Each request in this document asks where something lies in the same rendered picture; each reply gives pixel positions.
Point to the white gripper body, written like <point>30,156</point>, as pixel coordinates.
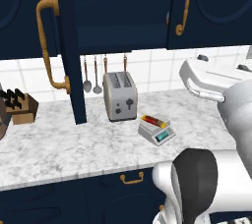
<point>213,74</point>

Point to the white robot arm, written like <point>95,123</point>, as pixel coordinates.
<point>229,175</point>

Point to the red and yellow bar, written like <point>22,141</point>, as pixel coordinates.
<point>153,121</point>

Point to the grey digital scale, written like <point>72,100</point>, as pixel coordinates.
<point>157,131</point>

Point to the open navy cabinet door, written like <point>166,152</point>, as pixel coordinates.
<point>70,54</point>

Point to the silver toaster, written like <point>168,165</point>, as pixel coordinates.
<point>119,98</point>

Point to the hanging silver ladle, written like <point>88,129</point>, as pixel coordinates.
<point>96,84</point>

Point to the hanging silver spoon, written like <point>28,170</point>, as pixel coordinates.
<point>87,82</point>

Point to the navy drawer front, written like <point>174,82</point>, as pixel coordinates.
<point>121,198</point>
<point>39,205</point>

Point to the wooden knife block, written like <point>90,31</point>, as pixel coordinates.
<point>23,108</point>

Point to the navy wall cabinet body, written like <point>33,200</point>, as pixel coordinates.
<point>121,11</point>

